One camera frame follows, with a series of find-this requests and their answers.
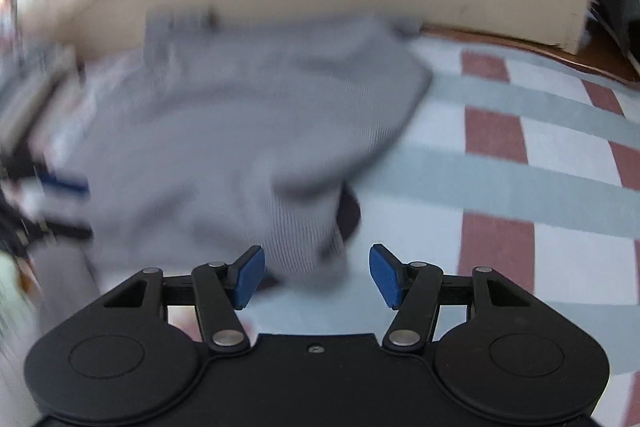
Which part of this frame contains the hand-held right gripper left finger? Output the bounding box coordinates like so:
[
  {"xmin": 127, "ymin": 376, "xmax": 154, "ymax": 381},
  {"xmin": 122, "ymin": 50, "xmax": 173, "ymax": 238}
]
[{"xmin": 102, "ymin": 245, "xmax": 266, "ymax": 355}]

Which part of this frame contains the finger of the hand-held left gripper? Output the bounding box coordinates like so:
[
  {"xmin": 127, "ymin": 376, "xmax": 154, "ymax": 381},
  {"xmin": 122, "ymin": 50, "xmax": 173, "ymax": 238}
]
[
  {"xmin": 37, "ymin": 172, "xmax": 91, "ymax": 200},
  {"xmin": 0, "ymin": 202, "xmax": 96, "ymax": 248}
]

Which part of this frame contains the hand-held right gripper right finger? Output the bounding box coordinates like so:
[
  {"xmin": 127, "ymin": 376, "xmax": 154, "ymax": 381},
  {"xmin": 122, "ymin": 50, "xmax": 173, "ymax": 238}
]
[{"xmin": 369, "ymin": 244, "xmax": 533, "ymax": 355}]

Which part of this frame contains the grey knit sweater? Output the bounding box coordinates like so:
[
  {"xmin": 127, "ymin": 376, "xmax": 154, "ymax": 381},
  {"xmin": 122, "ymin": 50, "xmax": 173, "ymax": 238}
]
[{"xmin": 40, "ymin": 7, "xmax": 433, "ymax": 308}]

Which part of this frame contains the checkered rug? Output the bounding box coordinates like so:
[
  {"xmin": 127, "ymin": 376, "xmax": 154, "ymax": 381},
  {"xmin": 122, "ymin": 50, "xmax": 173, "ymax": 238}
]
[{"xmin": 165, "ymin": 29, "xmax": 640, "ymax": 427}]

